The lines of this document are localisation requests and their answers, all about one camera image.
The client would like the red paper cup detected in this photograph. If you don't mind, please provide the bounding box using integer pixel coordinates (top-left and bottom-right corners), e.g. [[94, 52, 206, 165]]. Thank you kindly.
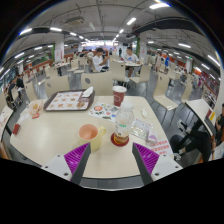
[[112, 86, 127, 106]]

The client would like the beige chair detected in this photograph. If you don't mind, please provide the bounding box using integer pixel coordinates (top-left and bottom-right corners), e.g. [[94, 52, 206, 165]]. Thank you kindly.
[[45, 76, 70, 98], [81, 72, 113, 96]]

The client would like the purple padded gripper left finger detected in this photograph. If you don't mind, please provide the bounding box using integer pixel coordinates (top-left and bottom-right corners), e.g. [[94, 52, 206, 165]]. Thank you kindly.
[[42, 142, 92, 186]]

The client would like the red round coaster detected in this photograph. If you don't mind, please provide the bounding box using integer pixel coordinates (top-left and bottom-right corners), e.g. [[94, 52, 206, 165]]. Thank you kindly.
[[110, 133, 129, 147]]

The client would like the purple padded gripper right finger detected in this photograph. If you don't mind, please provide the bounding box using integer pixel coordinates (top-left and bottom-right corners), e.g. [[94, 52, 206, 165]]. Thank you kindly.
[[131, 142, 184, 186]]

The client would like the plastic bottle with amber liquid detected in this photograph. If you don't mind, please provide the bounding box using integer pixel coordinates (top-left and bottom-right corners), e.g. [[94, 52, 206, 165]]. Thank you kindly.
[[114, 101, 134, 144]]

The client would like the red and white table sign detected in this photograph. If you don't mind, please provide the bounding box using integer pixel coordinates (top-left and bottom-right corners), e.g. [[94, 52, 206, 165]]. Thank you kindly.
[[146, 139, 173, 155]]

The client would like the food wrapper with snack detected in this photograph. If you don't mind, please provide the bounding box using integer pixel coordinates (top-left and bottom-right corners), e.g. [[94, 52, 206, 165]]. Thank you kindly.
[[28, 100, 44, 119]]

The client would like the red small box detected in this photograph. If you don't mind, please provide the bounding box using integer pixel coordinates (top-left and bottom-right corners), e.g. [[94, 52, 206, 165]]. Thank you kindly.
[[12, 123, 20, 135]]

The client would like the beige chair left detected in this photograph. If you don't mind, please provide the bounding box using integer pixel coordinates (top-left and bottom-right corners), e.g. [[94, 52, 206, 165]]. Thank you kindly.
[[45, 76, 70, 98]]

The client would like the person in black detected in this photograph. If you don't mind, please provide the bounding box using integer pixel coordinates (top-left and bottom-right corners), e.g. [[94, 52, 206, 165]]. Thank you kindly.
[[8, 76, 24, 96], [170, 103, 224, 162]]

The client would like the person in black at left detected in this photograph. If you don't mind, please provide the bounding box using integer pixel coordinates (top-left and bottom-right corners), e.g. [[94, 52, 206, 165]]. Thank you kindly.
[[8, 76, 24, 96]]

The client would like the person in white shirt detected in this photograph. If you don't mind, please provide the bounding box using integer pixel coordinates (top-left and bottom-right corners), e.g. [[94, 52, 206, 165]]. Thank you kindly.
[[93, 48, 109, 72]]

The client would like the person in black at right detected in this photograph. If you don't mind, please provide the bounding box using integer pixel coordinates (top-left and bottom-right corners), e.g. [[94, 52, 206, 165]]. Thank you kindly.
[[170, 103, 224, 162]]

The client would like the side table at right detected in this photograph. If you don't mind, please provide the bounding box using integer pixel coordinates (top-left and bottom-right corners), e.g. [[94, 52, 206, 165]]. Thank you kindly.
[[185, 99, 216, 136]]

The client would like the brown food tray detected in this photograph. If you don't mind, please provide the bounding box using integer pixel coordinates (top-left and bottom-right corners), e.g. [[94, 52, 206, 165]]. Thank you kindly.
[[44, 89, 95, 111]]

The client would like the beige chair right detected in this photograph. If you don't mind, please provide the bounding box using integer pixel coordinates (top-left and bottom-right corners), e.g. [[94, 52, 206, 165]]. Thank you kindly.
[[81, 72, 113, 96]]

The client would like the white crumpled napkin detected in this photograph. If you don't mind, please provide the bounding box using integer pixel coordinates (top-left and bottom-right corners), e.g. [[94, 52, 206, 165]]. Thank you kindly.
[[82, 86, 94, 98]]

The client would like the yellow mug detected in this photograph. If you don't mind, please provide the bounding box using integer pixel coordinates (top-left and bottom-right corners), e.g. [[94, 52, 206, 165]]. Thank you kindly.
[[78, 124, 106, 152]]

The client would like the colourful sticker sheet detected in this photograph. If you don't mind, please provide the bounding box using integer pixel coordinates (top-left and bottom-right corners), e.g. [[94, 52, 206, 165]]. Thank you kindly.
[[88, 102, 119, 122]]

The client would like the seated person at far table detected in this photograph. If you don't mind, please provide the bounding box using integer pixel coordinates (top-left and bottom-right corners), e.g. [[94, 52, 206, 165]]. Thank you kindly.
[[124, 47, 140, 77]]

